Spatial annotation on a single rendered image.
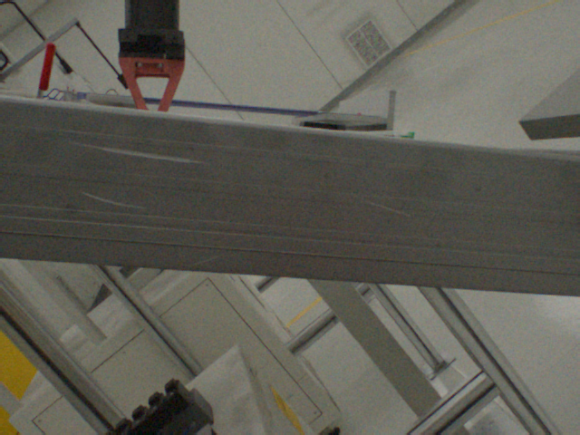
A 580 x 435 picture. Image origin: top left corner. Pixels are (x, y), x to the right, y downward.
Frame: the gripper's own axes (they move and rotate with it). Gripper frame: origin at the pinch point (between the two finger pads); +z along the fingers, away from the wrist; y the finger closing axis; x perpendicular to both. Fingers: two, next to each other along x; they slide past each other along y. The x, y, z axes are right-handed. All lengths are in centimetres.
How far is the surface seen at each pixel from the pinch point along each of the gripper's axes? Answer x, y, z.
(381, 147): 11, 49, 3
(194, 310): 7, -97, 43
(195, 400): 4.6, -2.5, 31.8
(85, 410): -10.3, -21.9, 39.7
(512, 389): 55, -23, 40
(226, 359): 9.4, -18.7, 32.1
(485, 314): 88, -100, 47
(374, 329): 40, -46, 36
